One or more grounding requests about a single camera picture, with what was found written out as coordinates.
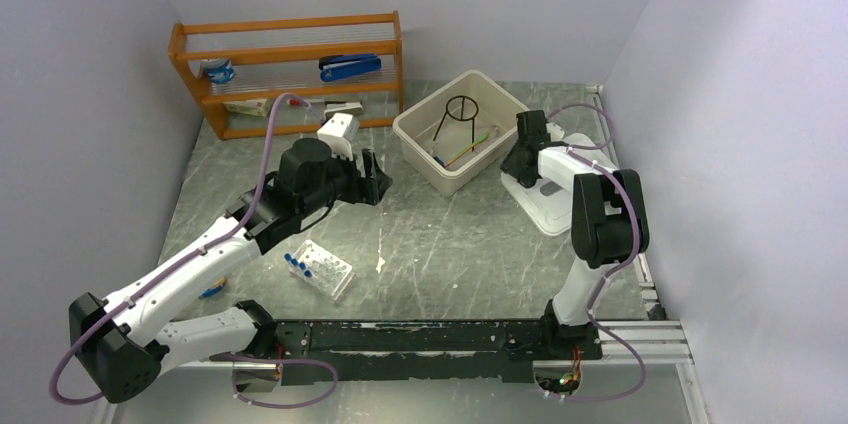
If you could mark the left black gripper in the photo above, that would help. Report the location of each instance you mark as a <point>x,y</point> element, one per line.
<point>368,189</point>

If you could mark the orange wooden shelf rack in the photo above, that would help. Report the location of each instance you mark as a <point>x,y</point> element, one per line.
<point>273,57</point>

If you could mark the small white cardboard box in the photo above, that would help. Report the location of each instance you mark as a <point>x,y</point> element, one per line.
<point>258,107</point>

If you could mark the black wire tripod stand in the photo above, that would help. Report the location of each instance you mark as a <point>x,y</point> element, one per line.
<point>460,108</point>

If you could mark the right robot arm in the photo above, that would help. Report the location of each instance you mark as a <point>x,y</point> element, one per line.
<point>609,230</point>

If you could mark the yellow blue small block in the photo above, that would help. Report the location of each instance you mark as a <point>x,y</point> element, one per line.
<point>214,289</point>

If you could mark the red capped marker pen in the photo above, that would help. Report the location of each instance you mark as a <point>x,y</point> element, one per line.
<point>306,102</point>

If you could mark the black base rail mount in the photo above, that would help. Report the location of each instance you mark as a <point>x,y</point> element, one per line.
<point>506,349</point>

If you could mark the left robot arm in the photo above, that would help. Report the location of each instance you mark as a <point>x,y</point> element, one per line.
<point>128,339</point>

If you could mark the white plastic bin lid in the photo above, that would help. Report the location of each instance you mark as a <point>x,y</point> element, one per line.
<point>561,159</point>

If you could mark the blue white tape roll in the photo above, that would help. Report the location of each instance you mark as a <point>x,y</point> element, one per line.
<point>217,70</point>

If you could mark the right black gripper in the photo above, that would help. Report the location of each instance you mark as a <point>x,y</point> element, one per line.
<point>525,178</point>

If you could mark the white test tube rack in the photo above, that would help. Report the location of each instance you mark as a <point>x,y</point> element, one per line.
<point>320,268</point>

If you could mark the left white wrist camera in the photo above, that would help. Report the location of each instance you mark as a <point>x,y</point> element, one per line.
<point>338,132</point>

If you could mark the beige whiteboard eraser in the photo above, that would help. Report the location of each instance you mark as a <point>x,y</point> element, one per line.
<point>331,108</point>

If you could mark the blue stapler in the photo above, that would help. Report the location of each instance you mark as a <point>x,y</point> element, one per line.
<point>337,67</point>

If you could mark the beige plastic bin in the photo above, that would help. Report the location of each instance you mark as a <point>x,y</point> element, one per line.
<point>415,128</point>

